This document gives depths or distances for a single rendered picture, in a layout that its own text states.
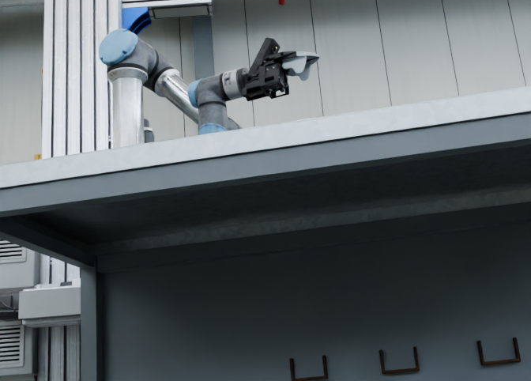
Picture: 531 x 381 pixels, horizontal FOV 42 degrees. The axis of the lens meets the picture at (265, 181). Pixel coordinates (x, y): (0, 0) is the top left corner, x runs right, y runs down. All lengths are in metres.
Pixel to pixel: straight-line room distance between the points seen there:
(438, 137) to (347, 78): 9.28
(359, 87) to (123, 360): 8.82
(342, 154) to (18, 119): 9.66
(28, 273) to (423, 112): 1.39
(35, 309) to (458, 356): 1.02
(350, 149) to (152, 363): 0.84
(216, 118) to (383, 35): 9.02
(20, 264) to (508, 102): 1.51
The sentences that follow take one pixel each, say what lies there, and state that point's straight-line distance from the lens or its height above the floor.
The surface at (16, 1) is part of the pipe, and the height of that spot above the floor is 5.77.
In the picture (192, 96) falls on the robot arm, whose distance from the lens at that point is 1.85.
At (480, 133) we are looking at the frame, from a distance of 1.07.
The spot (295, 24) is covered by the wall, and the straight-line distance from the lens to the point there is 10.69.
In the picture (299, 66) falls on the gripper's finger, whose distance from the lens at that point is 1.75.
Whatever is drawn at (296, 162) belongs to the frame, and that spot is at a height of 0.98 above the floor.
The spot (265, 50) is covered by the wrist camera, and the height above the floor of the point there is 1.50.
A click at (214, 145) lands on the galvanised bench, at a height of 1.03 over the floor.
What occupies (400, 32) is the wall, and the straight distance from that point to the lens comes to 10.81.
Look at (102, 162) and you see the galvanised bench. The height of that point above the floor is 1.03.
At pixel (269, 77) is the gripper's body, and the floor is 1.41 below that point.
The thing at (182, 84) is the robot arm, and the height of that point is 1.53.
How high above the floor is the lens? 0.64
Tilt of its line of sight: 17 degrees up
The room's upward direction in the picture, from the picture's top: 5 degrees counter-clockwise
